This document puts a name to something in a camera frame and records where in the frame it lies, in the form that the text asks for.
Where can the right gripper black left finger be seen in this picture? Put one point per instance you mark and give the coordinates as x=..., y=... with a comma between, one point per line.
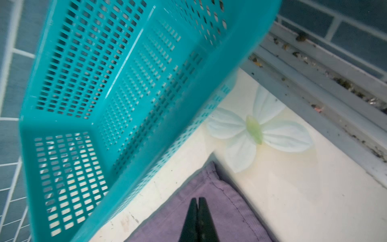
x=189, y=231

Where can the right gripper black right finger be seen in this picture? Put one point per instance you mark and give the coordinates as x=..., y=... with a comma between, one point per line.
x=206, y=228

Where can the purple trousers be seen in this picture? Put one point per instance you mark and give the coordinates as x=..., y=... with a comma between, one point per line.
x=233, y=219

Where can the teal plastic basket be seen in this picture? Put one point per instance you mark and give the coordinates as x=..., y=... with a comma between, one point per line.
x=116, y=88

